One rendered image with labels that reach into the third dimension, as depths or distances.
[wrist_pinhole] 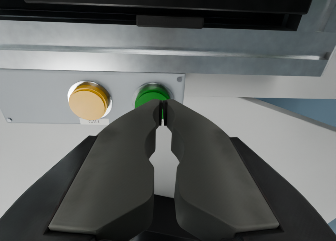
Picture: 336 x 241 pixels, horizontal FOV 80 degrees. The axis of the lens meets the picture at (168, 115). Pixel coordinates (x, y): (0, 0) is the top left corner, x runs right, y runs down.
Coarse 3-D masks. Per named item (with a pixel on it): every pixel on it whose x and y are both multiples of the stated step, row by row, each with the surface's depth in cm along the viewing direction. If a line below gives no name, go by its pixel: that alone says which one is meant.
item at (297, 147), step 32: (192, 96) 34; (0, 128) 36; (32, 128) 37; (64, 128) 37; (96, 128) 37; (160, 128) 38; (224, 128) 38; (256, 128) 38; (288, 128) 39; (320, 128) 39; (0, 160) 41; (32, 160) 41; (160, 160) 42; (288, 160) 43; (320, 160) 44; (0, 192) 46; (160, 192) 48; (320, 192) 50
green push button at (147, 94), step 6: (144, 90) 21; (150, 90) 21; (156, 90) 21; (162, 90) 22; (138, 96) 21; (144, 96) 21; (150, 96) 21; (156, 96) 21; (162, 96) 21; (168, 96) 22; (138, 102) 22; (144, 102) 22; (162, 108) 22; (162, 114) 23
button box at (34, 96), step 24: (0, 72) 21; (24, 72) 21; (48, 72) 21; (72, 72) 21; (96, 72) 21; (120, 72) 21; (144, 72) 21; (0, 96) 22; (24, 96) 22; (48, 96) 22; (120, 96) 22; (24, 120) 24; (48, 120) 24; (72, 120) 24; (96, 120) 24
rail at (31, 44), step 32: (0, 32) 19; (32, 32) 19; (64, 32) 19; (96, 32) 19; (128, 32) 19; (160, 32) 19; (192, 32) 19; (224, 32) 19; (256, 32) 19; (288, 32) 19; (320, 32) 19; (0, 64) 20; (32, 64) 20; (64, 64) 20; (96, 64) 20; (128, 64) 21; (160, 64) 21; (192, 64) 21; (224, 64) 21; (256, 64) 21; (288, 64) 21; (320, 64) 21
